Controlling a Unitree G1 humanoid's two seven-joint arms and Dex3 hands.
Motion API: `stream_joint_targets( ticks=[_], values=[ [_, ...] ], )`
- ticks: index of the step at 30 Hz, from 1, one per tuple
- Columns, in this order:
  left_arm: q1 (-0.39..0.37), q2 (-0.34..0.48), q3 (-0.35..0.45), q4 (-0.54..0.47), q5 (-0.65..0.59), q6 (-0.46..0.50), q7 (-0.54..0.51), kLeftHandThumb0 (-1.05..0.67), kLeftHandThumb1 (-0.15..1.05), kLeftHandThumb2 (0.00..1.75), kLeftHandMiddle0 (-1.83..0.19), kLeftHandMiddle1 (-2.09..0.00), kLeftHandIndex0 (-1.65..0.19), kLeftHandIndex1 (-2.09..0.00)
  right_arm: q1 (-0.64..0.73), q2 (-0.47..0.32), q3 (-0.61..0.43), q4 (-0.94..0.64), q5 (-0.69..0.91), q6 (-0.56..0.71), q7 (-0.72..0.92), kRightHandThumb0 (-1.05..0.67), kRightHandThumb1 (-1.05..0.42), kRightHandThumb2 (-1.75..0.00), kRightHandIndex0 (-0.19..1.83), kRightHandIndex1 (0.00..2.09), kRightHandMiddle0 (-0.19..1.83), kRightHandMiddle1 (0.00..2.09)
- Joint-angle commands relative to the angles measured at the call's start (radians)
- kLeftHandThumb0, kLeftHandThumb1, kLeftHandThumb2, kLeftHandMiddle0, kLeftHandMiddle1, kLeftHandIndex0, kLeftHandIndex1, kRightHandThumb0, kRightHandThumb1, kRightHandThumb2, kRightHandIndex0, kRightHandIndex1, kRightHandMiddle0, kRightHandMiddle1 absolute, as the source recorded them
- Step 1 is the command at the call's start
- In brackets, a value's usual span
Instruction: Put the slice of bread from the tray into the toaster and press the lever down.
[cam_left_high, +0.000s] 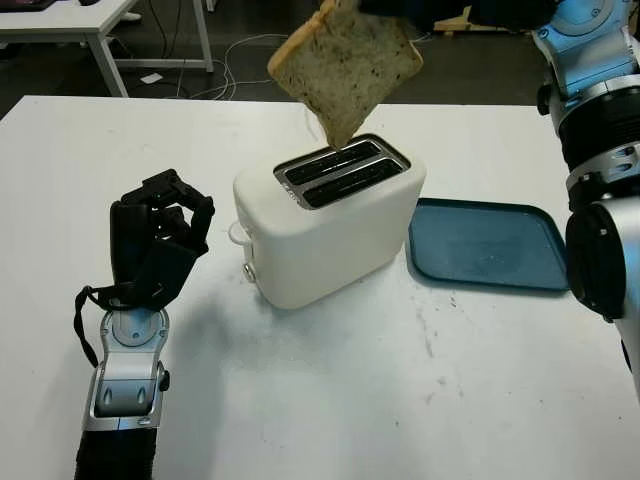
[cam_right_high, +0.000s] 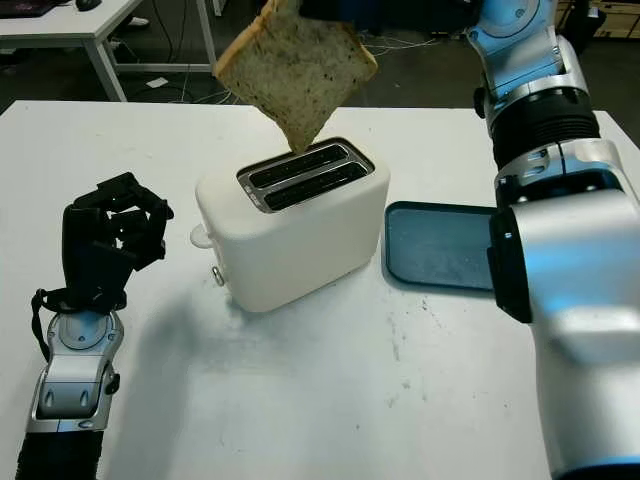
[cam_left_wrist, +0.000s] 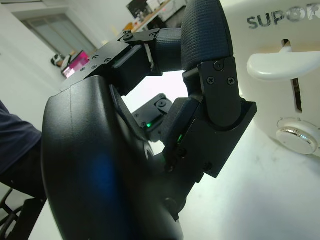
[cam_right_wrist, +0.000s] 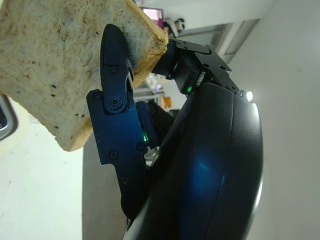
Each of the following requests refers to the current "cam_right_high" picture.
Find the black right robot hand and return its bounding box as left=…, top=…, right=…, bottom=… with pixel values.
left=301, top=0, right=354, bottom=23

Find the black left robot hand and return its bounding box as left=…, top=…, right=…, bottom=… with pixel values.
left=62, top=172, right=176, bottom=305

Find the slice of brown bread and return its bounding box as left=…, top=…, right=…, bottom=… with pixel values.
left=212, top=0, right=379, bottom=154

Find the white toaster lever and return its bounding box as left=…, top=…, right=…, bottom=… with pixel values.
left=188, top=224, right=214, bottom=249

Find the white two-slot toaster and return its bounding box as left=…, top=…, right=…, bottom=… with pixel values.
left=194, top=137, right=392, bottom=314

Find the blue plastic tray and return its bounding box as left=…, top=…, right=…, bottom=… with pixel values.
left=383, top=201, right=501, bottom=292

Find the white office desk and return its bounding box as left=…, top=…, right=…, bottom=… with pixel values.
left=0, top=0, right=219, bottom=104

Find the black keyboard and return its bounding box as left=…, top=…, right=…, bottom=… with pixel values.
left=0, top=0, right=54, bottom=16

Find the black trash bin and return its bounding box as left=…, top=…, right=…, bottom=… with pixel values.
left=559, top=0, right=604, bottom=55

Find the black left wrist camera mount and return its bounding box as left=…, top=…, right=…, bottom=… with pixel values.
left=89, top=239, right=140, bottom=306

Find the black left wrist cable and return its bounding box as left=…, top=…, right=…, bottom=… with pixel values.
left=30, top=287, right=129, bottom=362

